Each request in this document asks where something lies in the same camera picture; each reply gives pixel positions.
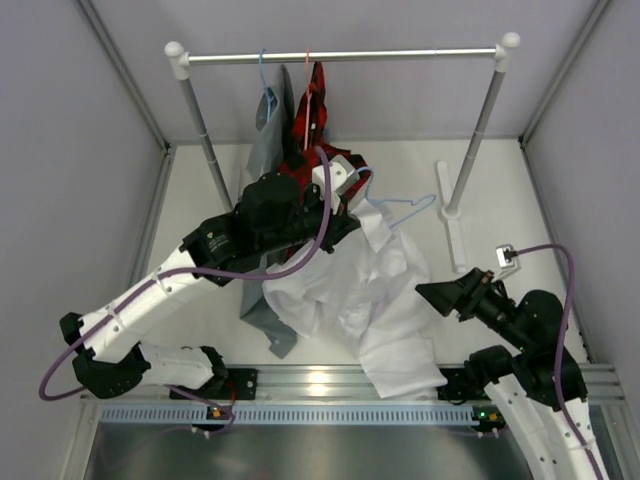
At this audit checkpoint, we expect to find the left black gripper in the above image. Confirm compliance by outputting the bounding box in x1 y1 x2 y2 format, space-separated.
258 183 362 255

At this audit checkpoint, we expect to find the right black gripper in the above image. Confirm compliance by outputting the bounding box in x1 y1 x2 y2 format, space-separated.
415 266 531 350

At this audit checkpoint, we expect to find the white shirt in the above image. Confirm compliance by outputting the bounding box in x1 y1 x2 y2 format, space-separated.
263 200 447 398

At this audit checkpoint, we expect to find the blue wire hanger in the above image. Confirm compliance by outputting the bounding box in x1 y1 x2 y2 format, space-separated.
356 166 437 229

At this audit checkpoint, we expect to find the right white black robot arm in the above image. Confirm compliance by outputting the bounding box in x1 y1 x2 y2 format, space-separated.
415 268 608 479

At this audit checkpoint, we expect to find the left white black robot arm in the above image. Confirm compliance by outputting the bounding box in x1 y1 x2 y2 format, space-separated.
60 167 359 399

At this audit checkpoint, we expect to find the grey shirt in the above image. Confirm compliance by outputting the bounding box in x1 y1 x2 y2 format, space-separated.
239 65 297 359

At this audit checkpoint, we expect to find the red black plaid shirt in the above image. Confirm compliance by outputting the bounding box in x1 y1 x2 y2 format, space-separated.
276 62 368 191

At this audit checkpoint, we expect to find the pink hanger with plaid shirt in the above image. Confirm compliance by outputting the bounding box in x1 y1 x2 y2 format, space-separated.
303 48 312 151

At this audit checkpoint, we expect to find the blue hanger with grey shirt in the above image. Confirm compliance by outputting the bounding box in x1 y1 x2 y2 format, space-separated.
258 48 276 124

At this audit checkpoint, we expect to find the silver white clothes rack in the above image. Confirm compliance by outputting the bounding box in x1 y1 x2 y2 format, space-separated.
164 32 521 273

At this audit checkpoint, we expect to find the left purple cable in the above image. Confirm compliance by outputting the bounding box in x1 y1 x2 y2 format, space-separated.
38 145 334 402

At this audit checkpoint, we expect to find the purple cable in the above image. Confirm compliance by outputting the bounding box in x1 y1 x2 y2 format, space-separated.
514 243 601 480
38 145 334 402

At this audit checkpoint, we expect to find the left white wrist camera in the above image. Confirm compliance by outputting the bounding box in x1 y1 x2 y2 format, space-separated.
311 154 359 215

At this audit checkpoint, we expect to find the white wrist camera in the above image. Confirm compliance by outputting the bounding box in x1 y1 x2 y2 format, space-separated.
494 244 521 282
311 154 359 215

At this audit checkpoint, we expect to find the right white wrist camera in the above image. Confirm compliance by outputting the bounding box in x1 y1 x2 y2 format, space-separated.
494 244 521 282

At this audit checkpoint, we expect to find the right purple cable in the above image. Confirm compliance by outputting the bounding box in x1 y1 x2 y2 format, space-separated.
514 243 601 480

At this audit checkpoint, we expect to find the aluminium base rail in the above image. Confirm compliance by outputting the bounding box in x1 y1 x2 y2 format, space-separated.
82 363 626 404

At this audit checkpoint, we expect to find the slotted grey cable duct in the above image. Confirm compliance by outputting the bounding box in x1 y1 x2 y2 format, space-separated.
100 403 501 427

